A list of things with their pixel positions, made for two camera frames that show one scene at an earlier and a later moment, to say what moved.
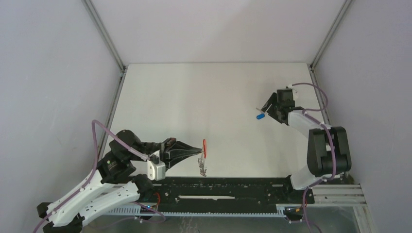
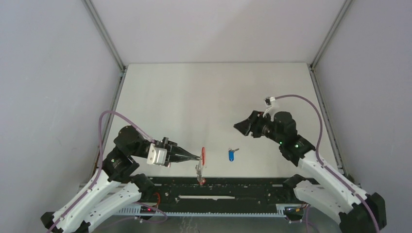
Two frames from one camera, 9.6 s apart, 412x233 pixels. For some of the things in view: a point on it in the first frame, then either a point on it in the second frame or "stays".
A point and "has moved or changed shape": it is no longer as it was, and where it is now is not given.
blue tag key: [261, 115] has moved or changed shape
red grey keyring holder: [201, 161] has moved or changed shape
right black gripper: [272, 99] → [257, 119]
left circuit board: [144, 210] stays
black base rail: [223, 196] stays
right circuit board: [293, 211] stays
